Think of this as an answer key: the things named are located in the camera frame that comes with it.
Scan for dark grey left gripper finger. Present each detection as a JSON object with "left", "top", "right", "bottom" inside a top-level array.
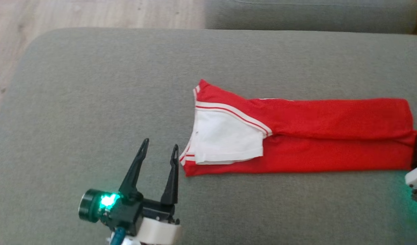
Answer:
[
  {"left": 161, "top": 144, "right": 179, "bottom": 206},
  {"left": 118, "top": 138, "right": 149, "bottom": 201}
]

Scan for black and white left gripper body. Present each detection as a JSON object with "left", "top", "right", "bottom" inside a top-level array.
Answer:
[{"left": 99, "top": 195, "right": 182, "bottom": 244}]

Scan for red shorts with white trim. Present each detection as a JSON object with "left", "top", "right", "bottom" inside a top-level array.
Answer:
[{"left": 179, "top": 79, "right": 417, "bottom": 177}]

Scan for grey sofa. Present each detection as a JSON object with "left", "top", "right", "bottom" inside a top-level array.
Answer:
[{"left": 0, "top": 27, "right": 417, "bottom": 245}]

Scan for blue cable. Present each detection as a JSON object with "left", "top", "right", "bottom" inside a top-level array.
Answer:
[{"left": 110, "top": 226, "right": 127, "bottom": 245}]

